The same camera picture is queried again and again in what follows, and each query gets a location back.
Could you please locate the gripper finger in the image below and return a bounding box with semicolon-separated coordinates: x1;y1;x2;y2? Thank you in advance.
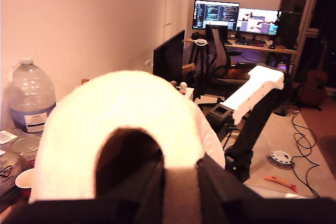
97;158;165;224
196;153;263;224

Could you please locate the white paper towel roll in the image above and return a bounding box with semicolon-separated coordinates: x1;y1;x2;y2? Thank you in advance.
28;70;226;204

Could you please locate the orange fish toy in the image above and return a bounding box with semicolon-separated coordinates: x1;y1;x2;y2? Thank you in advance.
264;175;299;193

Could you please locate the round white dish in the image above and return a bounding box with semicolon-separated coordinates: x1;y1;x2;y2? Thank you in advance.
267;150;293;170

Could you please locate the beige rug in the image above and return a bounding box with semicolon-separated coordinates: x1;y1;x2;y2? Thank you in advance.
223;103;336;199

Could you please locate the dark red mug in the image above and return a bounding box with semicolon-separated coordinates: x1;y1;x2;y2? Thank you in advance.
15;168;36;198

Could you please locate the black television screen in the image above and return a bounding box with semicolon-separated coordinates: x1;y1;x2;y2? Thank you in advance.
153;29;186;84

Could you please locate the brown acoustic guitar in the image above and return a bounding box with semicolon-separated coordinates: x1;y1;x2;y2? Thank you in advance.
298;39;329;112

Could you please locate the grey office chair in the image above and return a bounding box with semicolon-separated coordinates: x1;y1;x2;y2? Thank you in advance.
205;24;254;86

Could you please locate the small white label card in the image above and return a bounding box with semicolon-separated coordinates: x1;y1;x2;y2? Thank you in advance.
0;129;18;145

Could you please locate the wooden desk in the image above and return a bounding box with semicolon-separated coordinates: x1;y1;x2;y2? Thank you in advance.
185;36;299;72

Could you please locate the black keyboard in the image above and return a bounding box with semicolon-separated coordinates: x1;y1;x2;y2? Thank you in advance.
234;39;265;48

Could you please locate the large clear water bottle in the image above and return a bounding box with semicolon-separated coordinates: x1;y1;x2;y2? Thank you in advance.
9;57;57;134

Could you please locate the monitor showing pictures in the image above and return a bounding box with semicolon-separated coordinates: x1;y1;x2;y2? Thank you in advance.
236;7;282;36

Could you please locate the monitor showing code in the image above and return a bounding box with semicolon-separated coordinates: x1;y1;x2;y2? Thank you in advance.
192;0;240;31

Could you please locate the long black floor cable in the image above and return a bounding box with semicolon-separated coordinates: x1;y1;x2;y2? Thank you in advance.
290;108;321;198

